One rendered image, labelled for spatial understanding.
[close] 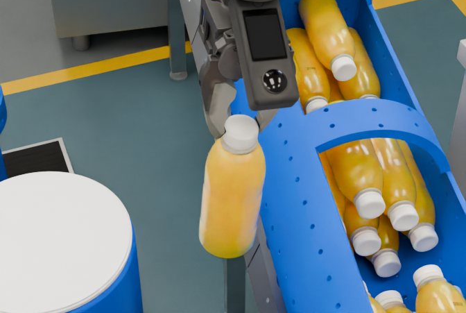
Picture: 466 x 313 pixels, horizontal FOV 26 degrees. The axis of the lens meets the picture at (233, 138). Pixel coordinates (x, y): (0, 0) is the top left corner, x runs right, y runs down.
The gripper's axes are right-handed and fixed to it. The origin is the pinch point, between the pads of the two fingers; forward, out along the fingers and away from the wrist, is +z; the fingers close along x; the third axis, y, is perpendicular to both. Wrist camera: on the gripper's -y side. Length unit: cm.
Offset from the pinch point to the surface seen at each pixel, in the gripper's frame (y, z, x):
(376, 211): 7.0, 27.2, -24.4
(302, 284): -2.9, 26.7, -10.2
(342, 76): 39, 32, -32
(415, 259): 8, 42, -34
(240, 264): 67, 117, -31
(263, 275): 18, 54, -15
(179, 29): 164, 125, -41
